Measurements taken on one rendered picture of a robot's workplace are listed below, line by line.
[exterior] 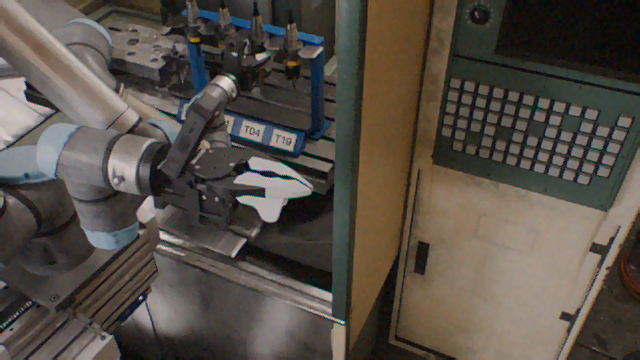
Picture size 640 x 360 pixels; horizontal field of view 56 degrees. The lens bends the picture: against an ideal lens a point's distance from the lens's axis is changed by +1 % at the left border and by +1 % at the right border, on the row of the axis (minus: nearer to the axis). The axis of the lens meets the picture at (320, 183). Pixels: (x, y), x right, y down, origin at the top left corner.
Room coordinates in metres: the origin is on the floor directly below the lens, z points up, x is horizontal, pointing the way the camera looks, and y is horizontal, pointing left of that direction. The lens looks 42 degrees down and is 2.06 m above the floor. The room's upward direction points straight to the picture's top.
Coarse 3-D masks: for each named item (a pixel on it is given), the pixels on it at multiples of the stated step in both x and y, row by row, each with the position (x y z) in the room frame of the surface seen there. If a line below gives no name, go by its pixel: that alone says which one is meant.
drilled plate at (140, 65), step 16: (128, 32) 2.05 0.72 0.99; (144, 32) 2.05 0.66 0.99; (160, 32) 2.06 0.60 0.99; (128, 48) 1.93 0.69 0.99; (144, 48) 1.93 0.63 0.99; (160, 48) 1.95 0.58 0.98; (112, 64) 1.88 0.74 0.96; (128, 64) 1.85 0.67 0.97; (144, 64) 1.82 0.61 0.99; (160, 64) 1.82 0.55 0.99; (160, 80) 1.80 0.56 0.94
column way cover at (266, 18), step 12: (180, 0) 2.42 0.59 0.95; (204, 0) 2.37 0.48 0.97; (216, 0) 2.35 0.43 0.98; (228, 0) 2.32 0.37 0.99; (240, 0) 2.30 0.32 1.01; (252, 0) 2.27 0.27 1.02; (264, 0) 2.25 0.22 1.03; (216, 12) 2.35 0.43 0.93; (228, 12) 2.32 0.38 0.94; (240, 12) 2.30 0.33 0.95; (252, 12) 2.27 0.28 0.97; (264, 12) 2.25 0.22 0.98
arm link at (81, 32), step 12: (72, 24) 1.31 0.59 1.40; (84, 24) 1.31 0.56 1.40; (96, 24) 1.33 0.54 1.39; (60, 36) 1.26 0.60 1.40; (72, 36) 1.25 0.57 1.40; (84, 36) 1.25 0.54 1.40; (96, 36) 1.27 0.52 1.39; (108, 36) 1.33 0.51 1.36; (96, 48) 1.22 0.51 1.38; (108, 48) 1.28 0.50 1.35; (0, 60) 1.21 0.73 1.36; (108, 60) 1.24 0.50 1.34; (0, 72) 1.21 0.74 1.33; (12, 72) 1.21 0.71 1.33
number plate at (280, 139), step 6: (276, 132) 1.49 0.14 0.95; (282, 132) 1.48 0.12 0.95; (276, 138) 1.47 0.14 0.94; (282, 138) 1.47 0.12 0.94; (288, 138) 1.46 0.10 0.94; (294, 138) 1.46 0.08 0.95; (270, 144) 1.47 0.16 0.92; (276, 144) 1.46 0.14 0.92; (282, 144) 1.46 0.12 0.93; (288, 144) 1.45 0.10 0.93; (288, 150) 1.44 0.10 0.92
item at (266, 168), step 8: (248, 160) 0.58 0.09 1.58; (256, 160) 0.58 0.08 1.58; (264, 160) 0.58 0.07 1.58; (248, 168) 0.58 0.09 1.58; (256, 168) 0.57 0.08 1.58; (264, 168) 0.57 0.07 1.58; (272, 168) 0.57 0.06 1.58; (280, 168) 0.57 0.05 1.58; (288, 168) 0.57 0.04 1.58; (264, 176) 0.56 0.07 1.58; (272, 176) 0.56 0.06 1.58; (280, 176) 0.55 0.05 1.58; (288, 176) 0.55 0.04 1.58; (296, 176) 0.55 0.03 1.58
